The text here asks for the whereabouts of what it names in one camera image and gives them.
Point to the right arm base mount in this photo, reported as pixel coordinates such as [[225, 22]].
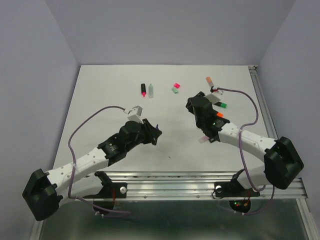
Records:
[[232, 195]]

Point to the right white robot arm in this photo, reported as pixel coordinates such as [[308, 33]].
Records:
[[281, 161]]

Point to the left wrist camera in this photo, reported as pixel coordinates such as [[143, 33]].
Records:
[[134, 114]]

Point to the aluminium rail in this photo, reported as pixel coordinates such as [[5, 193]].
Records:
[[266, 115], [179, 206]]

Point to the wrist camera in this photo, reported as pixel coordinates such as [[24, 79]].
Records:
[[215, 95], [134, 114]]

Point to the black highlighter orange cap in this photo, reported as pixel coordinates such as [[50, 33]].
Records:
[[220, 115]]

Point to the pastel green highlighter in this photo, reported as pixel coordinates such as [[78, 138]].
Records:
[[150, 91]]

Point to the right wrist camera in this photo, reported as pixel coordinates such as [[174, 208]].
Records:
[[215, 95]]

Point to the black highlighter green cap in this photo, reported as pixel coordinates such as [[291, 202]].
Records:
[[221, 104]]

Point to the pastel green pen cap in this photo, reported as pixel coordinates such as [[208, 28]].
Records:
[[174, 90]]

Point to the aluminium right side rail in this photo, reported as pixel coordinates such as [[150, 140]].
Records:
[[266, 115]]

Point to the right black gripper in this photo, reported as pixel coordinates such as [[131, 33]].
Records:
[[189, 104]]

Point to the pastel orange highlighter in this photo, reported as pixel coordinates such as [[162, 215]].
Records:
[[210, 82]]

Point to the pastel pink highlighter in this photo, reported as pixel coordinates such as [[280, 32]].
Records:
[[203, 139]]

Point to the black highlighter pink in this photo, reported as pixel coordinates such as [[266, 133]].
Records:
[[143, 89]]

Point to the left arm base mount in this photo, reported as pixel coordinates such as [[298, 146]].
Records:
[[110, 191]]

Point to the aluminium front rail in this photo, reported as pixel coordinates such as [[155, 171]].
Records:
[[179, 206]]

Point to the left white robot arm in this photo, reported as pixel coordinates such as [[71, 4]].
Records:
[[45, 192]]

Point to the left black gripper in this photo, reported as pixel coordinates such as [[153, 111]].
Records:
[[151, 132]]

